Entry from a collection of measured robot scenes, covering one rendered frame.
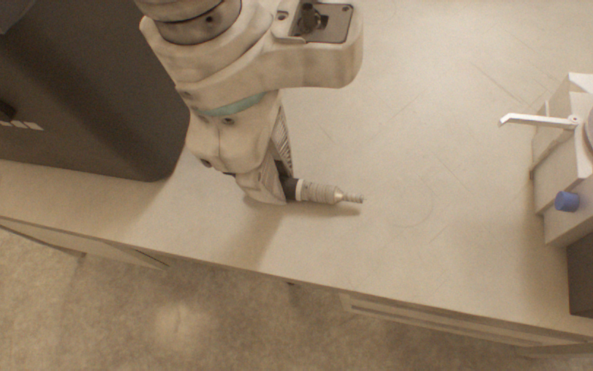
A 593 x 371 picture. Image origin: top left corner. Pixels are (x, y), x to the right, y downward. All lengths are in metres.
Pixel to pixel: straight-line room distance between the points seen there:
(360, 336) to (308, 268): 0.90
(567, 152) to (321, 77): 0.27
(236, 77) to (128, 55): 0.22
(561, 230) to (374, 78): 0.29
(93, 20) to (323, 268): 0.32
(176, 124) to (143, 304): 1.11
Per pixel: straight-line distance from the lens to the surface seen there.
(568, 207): 0.38
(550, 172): 0.43
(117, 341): 1.56
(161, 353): 1.46
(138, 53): 0.43
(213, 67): 0.22
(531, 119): 0.39
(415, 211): 0.42
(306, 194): 0.40
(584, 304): 0.40
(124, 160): 0.45
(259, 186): 0.32
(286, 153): 0.40
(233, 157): 0.27
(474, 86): 0.53
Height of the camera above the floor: 1.29
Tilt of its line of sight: 64 degrees down
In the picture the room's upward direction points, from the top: 18 degrees counter-clockwise
